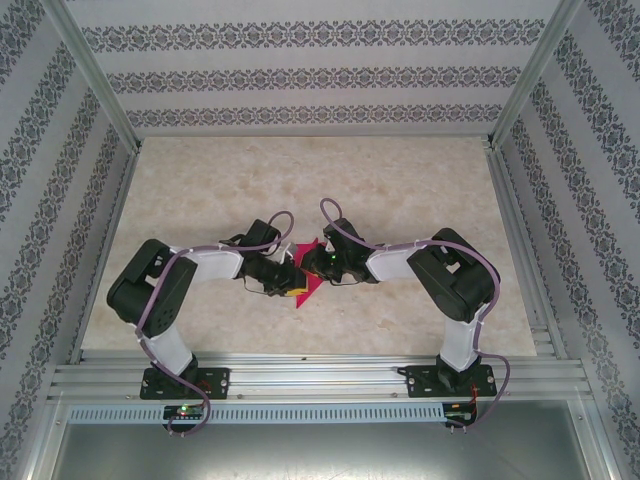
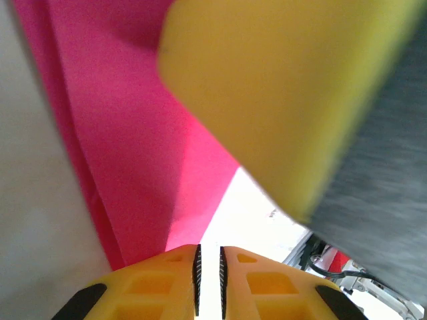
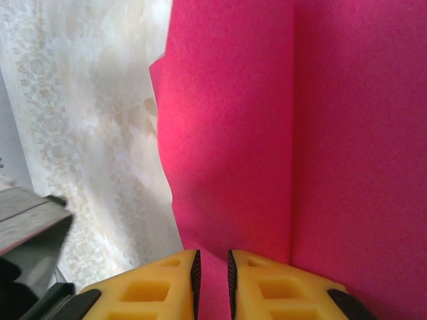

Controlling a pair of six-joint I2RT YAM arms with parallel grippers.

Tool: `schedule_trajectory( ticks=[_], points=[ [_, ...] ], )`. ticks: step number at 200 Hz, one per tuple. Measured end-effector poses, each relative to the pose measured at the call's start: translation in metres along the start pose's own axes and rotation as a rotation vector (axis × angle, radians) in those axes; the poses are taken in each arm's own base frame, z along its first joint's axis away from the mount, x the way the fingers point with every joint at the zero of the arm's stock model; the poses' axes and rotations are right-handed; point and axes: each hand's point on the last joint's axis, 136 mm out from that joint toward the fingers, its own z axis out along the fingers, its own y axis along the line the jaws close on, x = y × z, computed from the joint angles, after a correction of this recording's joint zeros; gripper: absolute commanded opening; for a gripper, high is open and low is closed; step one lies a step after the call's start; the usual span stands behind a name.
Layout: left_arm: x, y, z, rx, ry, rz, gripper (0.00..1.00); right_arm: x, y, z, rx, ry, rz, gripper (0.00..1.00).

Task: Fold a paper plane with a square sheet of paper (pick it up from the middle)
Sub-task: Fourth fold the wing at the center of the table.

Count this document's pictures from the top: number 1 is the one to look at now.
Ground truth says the grey metal panel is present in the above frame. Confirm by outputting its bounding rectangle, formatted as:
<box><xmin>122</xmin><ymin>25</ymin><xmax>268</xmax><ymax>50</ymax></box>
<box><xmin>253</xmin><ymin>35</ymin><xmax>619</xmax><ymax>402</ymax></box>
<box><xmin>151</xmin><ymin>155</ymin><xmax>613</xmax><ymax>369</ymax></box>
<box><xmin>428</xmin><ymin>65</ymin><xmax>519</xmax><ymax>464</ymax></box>
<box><xmin>49</xmin><ymin>422</ymin><xmax>601</xmax><ymax>480</ymax></box>

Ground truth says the slotted grey cable duct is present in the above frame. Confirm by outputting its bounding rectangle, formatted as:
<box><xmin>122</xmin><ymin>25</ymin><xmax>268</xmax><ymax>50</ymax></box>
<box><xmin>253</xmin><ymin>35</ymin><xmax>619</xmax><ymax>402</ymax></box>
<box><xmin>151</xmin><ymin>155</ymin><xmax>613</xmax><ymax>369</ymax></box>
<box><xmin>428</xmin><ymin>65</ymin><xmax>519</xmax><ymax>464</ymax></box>
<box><xmin>67</xmin><ymin>403</ymin><xmax>446</xmax><ymax>425</ymax></box>

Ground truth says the aluminium frame post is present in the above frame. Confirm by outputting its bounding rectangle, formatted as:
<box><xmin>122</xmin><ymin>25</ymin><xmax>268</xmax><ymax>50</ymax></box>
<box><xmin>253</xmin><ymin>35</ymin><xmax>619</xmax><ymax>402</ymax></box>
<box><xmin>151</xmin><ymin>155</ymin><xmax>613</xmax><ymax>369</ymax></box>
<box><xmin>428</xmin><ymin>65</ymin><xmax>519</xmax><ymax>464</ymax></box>
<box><xmin>38</xmin><ymin>0</ymin><xmax>144</xmax><ymax>151</ymax></box>
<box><xmin>487</xmin><ymin>0</ymin><xmax>586</xmax><ymax>149</ymax></box>

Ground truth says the wide aluminium mounting rail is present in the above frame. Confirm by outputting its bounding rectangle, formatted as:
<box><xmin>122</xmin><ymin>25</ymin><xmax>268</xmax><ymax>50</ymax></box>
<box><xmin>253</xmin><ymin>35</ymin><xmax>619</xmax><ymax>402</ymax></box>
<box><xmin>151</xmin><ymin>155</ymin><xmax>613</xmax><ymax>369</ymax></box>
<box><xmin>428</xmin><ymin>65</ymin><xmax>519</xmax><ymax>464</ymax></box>
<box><xmin>47</xmin><ymin>352</ymin><xmax>596</xmax><ymax>401</ymax></box>

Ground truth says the pink paper sheet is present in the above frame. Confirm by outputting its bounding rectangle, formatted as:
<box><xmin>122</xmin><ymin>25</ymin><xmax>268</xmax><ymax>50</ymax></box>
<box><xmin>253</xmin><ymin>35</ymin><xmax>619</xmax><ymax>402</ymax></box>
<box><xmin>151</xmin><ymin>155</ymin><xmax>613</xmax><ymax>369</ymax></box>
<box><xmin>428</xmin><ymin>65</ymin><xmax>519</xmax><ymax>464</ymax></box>
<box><xmin>292</xmin><ymin>237</ymin><xmax>326</xmax><ymax>309</ymax></box>

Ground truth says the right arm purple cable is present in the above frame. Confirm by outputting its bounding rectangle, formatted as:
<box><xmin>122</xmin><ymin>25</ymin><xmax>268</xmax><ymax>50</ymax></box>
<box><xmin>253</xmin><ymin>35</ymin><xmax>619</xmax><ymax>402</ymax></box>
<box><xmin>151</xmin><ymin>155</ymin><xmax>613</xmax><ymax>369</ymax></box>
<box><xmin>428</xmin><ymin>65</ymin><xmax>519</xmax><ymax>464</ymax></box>
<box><xmin>319</xmin><ymin>198</ymin><xmax>512</xmax><ymax>434</ymax></box>

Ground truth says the aluminium side rail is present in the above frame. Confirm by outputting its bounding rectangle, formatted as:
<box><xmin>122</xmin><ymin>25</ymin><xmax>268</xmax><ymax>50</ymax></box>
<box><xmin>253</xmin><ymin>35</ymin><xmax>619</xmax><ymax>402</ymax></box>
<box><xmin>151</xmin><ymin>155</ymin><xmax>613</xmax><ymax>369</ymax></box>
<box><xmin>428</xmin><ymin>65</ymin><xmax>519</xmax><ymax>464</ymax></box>
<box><xmin>487</xmin><ymin>147</ymin><xmax>569</xmax><ymax>359</ymax></box>
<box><xmin>67</xmin><ymin>147</ymin><xmax>144</xmax><ymax>366</ymax></box>

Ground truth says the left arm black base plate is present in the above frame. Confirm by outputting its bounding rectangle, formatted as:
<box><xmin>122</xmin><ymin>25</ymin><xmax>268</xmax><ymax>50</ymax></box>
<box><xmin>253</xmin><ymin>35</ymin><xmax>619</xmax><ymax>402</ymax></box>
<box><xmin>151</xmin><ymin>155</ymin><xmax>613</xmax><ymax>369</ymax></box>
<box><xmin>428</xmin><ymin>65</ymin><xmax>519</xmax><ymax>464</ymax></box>
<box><xmin>139</xmin><ymin>367</ymin><xmax>232</xmax><ymax>401</ymax></box>

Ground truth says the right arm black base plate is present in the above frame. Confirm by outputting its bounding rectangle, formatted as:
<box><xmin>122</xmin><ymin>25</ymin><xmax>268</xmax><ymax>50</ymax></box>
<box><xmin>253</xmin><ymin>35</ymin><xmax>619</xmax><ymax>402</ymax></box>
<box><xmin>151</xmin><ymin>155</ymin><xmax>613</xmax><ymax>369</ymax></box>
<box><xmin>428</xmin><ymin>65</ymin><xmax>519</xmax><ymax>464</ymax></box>
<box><xmin>403</xmin><ymin>364</ymin><xmax>499</xmax><ymax>400</ymax></box>

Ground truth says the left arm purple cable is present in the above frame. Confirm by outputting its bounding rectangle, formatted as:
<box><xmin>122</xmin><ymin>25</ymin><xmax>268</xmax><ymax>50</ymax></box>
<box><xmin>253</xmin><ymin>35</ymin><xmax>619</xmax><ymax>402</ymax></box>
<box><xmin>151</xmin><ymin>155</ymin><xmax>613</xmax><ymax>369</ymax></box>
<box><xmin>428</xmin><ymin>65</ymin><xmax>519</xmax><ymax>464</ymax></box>
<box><xmin>134</xmin><ymin>209</ymin><xmax>295</xmax><ymax>440</ymax></box>

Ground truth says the aluminium frame bar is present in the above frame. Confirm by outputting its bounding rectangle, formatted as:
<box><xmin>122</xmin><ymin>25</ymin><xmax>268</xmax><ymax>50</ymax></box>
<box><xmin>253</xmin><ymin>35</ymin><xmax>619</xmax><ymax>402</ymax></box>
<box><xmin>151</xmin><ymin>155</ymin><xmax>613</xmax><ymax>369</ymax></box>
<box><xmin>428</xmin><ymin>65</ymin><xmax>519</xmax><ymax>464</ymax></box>
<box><xmin>14</xmin><ymin>394</ymin><xmax>69</xmax><ymax>480</ymax></box>
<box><xmin>574</xmin><ymin>397</ymin><xmax>631</xmax><ymax>480</ymax></box>

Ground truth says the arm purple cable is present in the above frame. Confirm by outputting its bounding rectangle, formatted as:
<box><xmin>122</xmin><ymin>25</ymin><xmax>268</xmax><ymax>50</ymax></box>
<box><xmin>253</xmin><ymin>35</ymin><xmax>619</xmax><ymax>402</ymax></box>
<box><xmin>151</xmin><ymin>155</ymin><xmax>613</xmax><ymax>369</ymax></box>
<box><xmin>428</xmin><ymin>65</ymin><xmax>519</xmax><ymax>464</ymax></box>
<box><xmin>319</xmin><ymin>198</ymin><xmax>512</xmax><ymax>434</ymax></box>
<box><xmin>134</xmin><ymin>209</ymin><xmax>295</xmax><ymax>440</ymax></box>

